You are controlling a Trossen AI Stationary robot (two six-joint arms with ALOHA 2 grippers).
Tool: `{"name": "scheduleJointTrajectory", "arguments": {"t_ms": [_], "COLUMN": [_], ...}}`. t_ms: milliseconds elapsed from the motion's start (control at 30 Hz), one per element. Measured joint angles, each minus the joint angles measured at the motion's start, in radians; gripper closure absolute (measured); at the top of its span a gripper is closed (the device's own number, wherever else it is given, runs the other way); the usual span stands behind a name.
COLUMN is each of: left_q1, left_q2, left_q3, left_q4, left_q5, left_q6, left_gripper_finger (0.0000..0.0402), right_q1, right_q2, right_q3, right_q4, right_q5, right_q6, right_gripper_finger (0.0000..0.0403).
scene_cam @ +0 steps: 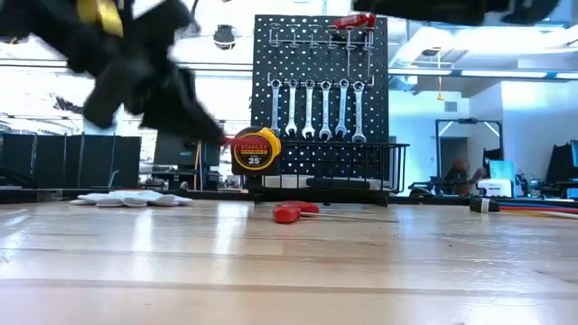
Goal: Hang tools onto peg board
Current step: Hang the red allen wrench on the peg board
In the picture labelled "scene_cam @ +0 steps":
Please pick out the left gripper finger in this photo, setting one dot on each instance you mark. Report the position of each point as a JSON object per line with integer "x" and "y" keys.
{"x": 189, "y": 97}
{"x": 180, "y": 124}

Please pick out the yellow black tape measure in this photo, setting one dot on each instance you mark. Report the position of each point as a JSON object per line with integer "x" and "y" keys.
{"x": 256, "y": 152}

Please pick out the yellow ceiling pendant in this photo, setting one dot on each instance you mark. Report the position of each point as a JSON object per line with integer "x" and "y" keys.
{"x": 439, "y": 95}

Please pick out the silver multi hook rack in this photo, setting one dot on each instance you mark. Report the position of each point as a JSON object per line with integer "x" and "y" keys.
{"x": 375, "y": 83}

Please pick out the white knit work glove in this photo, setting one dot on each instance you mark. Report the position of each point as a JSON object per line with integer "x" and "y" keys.
{"x": 131, "y": 198}

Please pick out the black room divider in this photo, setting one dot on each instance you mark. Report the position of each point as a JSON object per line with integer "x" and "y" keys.
{"x": 68, "y": 158}

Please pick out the black perforated pegboard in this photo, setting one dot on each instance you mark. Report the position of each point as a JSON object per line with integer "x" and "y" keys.
{"x": 375, "y": 117}

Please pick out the person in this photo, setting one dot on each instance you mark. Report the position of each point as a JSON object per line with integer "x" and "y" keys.
{"x": 460, "y": 176}

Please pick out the blue panel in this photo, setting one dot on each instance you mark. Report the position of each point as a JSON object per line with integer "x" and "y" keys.
{"x": 502, "y": 170}

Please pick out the white printer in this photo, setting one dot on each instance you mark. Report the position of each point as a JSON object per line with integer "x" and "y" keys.
{"x": 496, "y": 188}

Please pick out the grey wall vent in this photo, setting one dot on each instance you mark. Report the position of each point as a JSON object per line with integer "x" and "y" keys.
{"x": 450, "y": 107}

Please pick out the black door frame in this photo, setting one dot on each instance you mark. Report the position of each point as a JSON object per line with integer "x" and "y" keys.
{"x": 437, "y": 149}

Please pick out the black metal table frame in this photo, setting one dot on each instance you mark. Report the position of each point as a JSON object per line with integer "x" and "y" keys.
{"x": 27, "y": 197}

